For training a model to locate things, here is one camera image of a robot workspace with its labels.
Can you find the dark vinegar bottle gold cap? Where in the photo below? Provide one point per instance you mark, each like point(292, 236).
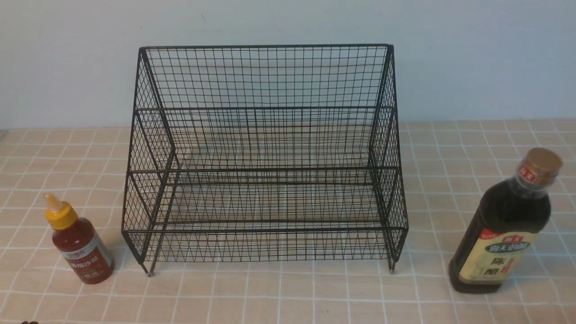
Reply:
point(509, 217)

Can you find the red sauce bottle yellow cap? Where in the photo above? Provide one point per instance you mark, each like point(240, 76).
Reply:
point(78, 242)

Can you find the checkered beige tablecloth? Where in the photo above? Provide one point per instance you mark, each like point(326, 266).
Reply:
point(448, 165)

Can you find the black wire mesh shelf rack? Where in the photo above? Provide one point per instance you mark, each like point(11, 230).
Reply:
point(265, 153)

